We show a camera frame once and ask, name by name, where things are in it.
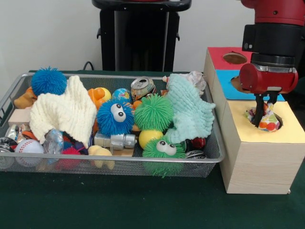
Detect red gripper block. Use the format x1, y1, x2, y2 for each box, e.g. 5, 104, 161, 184
239, 63, 299, 127

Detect colourful patterned cloth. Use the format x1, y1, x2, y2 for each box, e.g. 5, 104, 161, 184
244, 101, 281, 132

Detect mint knitted cloth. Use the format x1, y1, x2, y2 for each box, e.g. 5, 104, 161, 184
164, 73, 216, 145

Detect cream knitted cloth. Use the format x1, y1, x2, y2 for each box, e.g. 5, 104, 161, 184
29, 75, 97, 148

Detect wooden box with three holes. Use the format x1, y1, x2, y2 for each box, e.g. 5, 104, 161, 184
203, 46, 305, 194

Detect shallow grey mesh bin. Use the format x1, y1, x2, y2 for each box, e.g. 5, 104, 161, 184
0, 73, 226, 178

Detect dark green table cloth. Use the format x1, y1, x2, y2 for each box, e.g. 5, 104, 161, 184
285, 90, 305, 115
0, 70, 305, 229

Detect white crumpled paper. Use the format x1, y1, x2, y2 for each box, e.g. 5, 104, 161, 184
183, 71, 207, 96

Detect green spiky googly-eyed ball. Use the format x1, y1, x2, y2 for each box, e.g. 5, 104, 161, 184
142, 136, 186, 177

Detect yellow ball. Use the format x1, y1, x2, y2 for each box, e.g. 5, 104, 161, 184
139, 129, 165, 148

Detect crushed silver can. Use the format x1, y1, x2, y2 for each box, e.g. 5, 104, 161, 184
130, 76, 157, 101

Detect globe print ball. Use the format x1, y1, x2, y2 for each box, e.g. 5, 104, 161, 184
111, 88, 132, 105

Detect blue spiky googly-eyed ball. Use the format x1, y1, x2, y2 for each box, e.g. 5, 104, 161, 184
30, 66, 68, 96
96, 99, 135, 136

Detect white baseball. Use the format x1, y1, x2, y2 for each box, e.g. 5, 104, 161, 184
14, 139, 45, 167

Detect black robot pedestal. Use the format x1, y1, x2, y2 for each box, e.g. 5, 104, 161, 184
91, 0, 193, 72

